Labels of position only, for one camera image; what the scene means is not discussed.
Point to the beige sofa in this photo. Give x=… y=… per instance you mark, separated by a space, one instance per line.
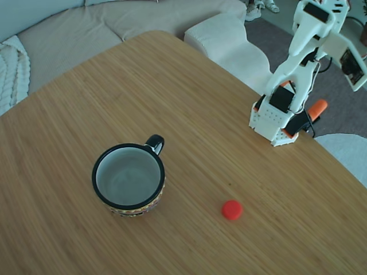
x=71 y=43

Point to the white sneaker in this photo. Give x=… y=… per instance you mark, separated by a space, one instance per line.
x=252 y=13
x=272 y=6

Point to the red bottle cap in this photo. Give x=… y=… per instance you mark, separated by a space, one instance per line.
x=232 y=209

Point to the white round fabric seat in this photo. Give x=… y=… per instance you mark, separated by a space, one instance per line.
x=344 y=154

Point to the white textured ottoman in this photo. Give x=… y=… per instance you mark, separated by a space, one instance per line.
x=229 y=43

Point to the black rimmed patterned mug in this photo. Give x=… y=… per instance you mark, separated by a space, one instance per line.
x=129 y=177

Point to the orange black table clamp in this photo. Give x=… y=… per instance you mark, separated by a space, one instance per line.
x=256 y=106
x=301 y=121

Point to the white knit blanket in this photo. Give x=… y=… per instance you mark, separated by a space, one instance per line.
x=11 y=74

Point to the grey floor rug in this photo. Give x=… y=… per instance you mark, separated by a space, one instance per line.
x=338 y=114

